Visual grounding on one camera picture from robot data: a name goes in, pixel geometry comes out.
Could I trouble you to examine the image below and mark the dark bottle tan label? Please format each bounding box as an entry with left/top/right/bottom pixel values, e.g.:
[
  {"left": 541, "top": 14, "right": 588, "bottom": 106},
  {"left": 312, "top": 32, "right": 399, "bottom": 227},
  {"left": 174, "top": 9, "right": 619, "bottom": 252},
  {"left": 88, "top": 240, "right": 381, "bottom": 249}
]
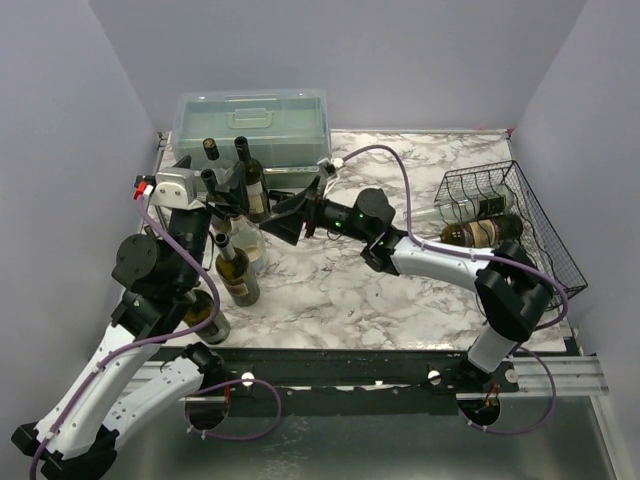
[{"left": 214, "top": 233, "right": 260, "bottom": 307}]

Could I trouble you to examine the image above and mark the dark wine bottle maroon label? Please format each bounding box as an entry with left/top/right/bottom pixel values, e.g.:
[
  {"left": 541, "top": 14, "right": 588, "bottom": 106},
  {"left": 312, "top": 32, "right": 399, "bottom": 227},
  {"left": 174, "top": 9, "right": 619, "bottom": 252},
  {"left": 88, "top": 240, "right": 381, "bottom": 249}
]
[{"left": 440, "top": 214, "right": 524, "bottom": 248}]

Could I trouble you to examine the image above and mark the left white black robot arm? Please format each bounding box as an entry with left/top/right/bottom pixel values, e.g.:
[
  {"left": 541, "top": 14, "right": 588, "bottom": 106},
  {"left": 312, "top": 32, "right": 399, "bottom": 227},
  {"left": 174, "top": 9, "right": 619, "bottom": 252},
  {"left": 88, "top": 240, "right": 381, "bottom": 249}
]
[{"left": 11, "top": 157, "right": 249, "bottom": 479}]

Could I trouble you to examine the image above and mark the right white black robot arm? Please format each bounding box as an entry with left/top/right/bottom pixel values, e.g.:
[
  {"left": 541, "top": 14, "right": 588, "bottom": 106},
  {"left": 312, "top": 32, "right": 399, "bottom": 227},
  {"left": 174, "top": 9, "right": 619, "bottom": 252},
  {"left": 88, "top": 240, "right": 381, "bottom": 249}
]
[{"left": 259, "top": 179, "right": 553, "bottom": 392}]

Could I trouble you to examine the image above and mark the dark bottle beige label back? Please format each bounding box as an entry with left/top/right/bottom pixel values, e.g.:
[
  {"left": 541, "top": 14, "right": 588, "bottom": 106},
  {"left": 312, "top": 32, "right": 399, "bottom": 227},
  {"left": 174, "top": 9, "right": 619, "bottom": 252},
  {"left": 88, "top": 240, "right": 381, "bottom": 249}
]
[{"left": 234, "top": 136, "right": 270, "bottom": 224}]

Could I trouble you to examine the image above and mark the dark capped bottle rear left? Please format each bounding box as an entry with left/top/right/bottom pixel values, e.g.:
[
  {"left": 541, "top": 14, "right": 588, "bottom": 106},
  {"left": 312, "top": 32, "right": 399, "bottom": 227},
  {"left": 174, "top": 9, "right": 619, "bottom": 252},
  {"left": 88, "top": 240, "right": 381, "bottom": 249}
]
[{"left": 202, "top": 138, "right": 220, "bottom": 161}]

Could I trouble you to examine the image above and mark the dark bottle back left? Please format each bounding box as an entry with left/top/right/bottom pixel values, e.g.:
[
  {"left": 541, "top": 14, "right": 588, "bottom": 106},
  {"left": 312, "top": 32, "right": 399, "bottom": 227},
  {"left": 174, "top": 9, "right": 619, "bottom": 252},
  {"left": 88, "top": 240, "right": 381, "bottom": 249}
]
[{"left": 200, "top": 169, "right": 232, "bottom": 234}]

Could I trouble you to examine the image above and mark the clear glass bottle standing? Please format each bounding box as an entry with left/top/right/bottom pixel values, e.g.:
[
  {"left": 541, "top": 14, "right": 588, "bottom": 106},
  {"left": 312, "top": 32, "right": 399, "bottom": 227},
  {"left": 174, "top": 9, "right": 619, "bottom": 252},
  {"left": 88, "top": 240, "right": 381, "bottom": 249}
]
[{"left": 229, "top": 216, "right": 268, "bottom": 274}]

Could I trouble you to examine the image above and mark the dark bottle front left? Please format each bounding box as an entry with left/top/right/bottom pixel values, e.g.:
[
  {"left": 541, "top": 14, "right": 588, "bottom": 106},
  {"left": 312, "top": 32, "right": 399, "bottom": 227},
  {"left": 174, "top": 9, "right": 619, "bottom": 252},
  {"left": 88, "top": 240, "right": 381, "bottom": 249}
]
[{"left": 182, "top": 289, "right": 232, "bottom": 346}]

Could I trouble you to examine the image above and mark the clear bottle in rack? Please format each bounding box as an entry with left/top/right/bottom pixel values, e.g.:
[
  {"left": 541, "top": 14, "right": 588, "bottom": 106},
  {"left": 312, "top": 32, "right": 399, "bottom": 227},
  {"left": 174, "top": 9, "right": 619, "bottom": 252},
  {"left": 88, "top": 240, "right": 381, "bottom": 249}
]
[{"left": 404, "top": 195, "right": 513, "bottom": 223}]

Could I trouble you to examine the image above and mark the black T-shaped corkscrew tool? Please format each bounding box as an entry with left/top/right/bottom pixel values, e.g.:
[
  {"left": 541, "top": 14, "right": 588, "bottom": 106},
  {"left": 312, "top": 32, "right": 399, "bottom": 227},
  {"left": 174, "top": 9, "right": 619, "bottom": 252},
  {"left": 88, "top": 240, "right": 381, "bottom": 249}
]
[{"left": 268, "top": 189, "right": 299, "bottom": 215}]

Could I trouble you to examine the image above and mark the translucent green plastic storage box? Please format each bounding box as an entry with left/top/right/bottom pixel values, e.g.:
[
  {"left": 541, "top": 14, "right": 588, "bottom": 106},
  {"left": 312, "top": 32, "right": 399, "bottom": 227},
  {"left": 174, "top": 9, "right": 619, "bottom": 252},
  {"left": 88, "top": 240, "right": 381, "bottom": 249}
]
[{"left": 171, "top": 89, "right": 331, "bottom": 190}]

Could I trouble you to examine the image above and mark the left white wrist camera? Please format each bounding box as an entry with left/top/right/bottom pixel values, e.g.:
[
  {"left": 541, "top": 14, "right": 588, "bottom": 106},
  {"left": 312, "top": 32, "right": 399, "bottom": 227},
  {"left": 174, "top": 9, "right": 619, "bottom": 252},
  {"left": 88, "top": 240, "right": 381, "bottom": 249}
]
[{"left": 134, "top": 167, "right": 205, "bottom": 211}]

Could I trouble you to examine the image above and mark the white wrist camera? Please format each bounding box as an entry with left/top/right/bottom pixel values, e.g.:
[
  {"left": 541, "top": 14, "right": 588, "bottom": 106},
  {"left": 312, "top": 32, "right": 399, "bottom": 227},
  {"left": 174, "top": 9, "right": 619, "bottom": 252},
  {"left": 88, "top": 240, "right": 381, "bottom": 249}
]
[
  {"left": 317, "top": 157, "right": 345, "bottom": 197},
  {"left": 134, "top": 167, "right": 205, "bottom": 211}
]

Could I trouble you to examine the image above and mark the metal T-shaped bracket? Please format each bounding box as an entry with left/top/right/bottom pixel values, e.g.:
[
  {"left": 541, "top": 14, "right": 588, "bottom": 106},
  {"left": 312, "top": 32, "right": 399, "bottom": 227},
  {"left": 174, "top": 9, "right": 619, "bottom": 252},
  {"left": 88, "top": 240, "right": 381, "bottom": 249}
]
[{"left": 142, "top": 201, "right": 168, "bottom": 238}]

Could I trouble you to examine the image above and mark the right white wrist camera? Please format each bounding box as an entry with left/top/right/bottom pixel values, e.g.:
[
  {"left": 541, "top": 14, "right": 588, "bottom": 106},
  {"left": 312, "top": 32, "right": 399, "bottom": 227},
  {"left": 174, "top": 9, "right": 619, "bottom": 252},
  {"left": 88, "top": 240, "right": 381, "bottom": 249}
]
[{"left": 317, "top": 157, "right": 345, "bottom": 197}]

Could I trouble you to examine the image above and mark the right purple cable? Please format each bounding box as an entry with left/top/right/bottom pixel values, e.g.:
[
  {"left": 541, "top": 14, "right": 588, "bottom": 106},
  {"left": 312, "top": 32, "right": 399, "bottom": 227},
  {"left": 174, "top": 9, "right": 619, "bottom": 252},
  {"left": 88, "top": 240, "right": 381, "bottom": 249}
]
[{"left": 339, "top": 144, "right": 571, "bottom": 437}]

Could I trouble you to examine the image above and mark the black wire wine rack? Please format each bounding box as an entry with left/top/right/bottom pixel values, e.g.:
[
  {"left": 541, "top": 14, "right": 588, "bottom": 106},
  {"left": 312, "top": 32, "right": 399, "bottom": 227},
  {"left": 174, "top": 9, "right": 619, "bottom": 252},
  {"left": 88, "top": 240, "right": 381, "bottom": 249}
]
[{"left": 434, "top": 160, "right": 588, "bottom": 298}]

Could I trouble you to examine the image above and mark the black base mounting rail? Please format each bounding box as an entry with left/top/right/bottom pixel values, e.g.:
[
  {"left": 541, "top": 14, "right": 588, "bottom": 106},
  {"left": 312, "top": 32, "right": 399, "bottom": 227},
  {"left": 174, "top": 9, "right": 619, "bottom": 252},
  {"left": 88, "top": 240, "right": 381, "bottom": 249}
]
[{"left": 144, "top": 342, "right": 526, "bottom": 416}]

